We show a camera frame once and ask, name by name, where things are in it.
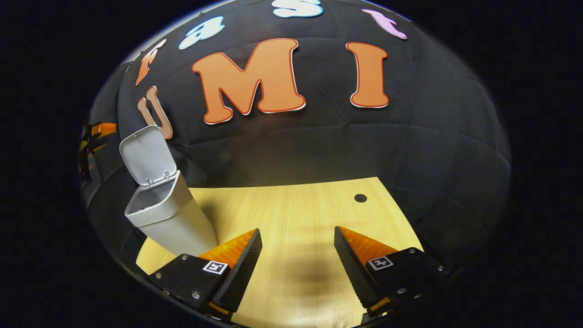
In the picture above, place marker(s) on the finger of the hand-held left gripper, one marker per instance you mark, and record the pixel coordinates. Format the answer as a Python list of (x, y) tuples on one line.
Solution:
[(94, 148), (105, 129)]

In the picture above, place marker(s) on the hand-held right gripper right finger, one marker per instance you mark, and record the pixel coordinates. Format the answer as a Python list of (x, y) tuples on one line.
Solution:
[(353, 271)]

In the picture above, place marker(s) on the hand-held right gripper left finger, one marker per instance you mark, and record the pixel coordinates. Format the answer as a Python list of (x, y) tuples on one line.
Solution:
[(243, 271)]

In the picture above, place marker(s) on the white desktop garbage bin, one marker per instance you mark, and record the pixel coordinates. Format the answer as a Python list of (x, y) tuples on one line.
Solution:
[(177, 218)]

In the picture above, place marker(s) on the wooden desktop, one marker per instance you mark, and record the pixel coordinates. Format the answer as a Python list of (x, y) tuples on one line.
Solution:
[(296, 214)]

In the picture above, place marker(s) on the black backdrop cloth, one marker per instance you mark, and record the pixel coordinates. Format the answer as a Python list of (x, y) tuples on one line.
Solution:
[(319, 146)]

